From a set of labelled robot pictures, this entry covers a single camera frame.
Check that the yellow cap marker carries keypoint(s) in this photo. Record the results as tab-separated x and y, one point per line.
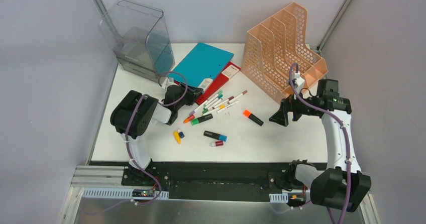
214	109

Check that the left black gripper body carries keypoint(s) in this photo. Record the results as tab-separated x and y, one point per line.
192	94

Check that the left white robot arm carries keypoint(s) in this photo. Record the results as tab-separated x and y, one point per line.
133	114

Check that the teal folder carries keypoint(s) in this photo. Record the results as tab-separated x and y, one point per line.
202	62

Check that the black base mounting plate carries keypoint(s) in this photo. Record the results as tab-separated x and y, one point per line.
215	181

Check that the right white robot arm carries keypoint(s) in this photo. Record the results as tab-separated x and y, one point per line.
341	185

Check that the blue cap black highlighter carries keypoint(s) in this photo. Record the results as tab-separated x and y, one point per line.
215	136

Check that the red folder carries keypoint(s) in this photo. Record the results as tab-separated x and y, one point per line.
226	74

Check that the green cap black highlighter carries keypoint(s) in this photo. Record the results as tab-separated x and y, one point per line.
201	119

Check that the peach plastic file rack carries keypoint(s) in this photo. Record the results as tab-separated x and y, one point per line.
276	43

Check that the teal cap marker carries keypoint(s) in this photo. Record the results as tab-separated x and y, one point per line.
215	101

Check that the dark red cap marker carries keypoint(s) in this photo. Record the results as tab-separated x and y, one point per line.
223	102

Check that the orange red short marker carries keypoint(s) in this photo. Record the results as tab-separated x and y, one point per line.
189	118

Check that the clear grey drawer organizer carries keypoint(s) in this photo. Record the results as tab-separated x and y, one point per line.
138	36

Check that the brown cap marker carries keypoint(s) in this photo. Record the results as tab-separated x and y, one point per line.
236	97

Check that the purple cap marker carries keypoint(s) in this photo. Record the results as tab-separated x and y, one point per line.
196	109

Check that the orange cap black highlighter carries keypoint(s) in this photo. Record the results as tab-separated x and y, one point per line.
253	118

